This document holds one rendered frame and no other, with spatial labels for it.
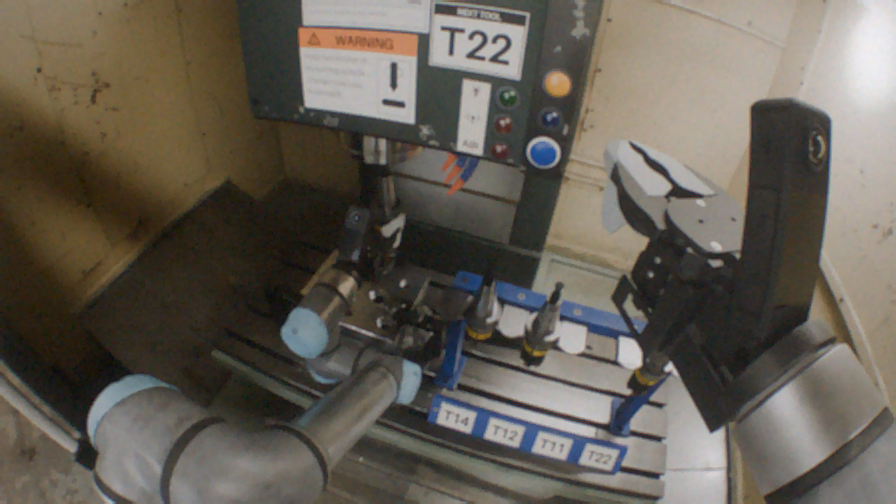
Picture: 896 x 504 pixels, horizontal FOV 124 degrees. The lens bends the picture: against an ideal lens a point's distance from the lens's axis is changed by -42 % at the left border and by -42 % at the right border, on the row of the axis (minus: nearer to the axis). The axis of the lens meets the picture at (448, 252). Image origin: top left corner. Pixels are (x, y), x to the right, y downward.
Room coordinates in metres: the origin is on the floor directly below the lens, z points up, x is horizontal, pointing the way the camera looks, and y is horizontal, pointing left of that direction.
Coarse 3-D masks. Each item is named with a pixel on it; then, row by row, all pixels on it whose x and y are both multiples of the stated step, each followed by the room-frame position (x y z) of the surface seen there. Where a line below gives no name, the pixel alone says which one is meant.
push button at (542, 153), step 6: (534, 144) 0.40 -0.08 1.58; (540, 144) 0.39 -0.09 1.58; (546, 144) 0.39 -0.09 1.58; (534, 150) 0.39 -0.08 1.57; (540, 150) 0.39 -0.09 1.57; (546, 150) 0.39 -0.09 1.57; (552, 150) 0.39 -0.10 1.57; (534, 156) 0.39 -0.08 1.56; (540, 156) 0.39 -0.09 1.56; (546, 156) 0.39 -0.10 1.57; (552, 156) 0.39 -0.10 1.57; (534, 162) 0.39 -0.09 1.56; (540, 162) 0.39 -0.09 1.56; (546, 162) 0.39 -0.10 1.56; (552, 162) 0.39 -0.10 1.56
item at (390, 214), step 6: (396, 198) 0.69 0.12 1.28; (372, 204) 0.66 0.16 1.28; (396, 204) 0.67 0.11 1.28; (378, 210) 0.65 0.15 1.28; (384, 210) 0.65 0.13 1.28; (390, 210) 0.65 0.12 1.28; (396, 210) 0.66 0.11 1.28; (378, 216) 0.65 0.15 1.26; (384, 216) 0.65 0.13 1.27; (390, 216) 0.65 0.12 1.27; (396, 216) 0.66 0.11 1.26
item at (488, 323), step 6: (468, 306) 0.47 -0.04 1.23; (498, 306) 0.47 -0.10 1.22; (468, 312) 0.45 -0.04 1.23; (498, 312) 0.46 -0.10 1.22; (468, 318) 0.45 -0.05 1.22; (474, 318) 0.44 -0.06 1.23; (480, 318) 0.45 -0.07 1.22; (486, 318) 0.44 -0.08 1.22; (492, 318) 0.45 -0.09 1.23; (498, 318) 0.45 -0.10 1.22; (468, 324) 0.45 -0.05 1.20; (474, 324) 0.44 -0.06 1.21; (480, 324) 0.44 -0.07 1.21; (486, 324) 0.44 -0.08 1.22; (492, 324) 0.44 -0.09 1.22; (486, 330) 0.44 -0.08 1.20
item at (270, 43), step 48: (240, 0) 0.51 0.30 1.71; (288, 0) 0.48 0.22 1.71; (432, 0) 0.44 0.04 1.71; (480, 0) 0.42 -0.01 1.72; (528, 0) 0.41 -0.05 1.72; (288, 48) 0.49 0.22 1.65; (528, 48) 0.41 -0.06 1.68; (288, 96) 0.49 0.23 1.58; (432, 96) 0.43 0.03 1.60; (528, 96) 0.41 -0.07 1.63; (432, 144) 0.43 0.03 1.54
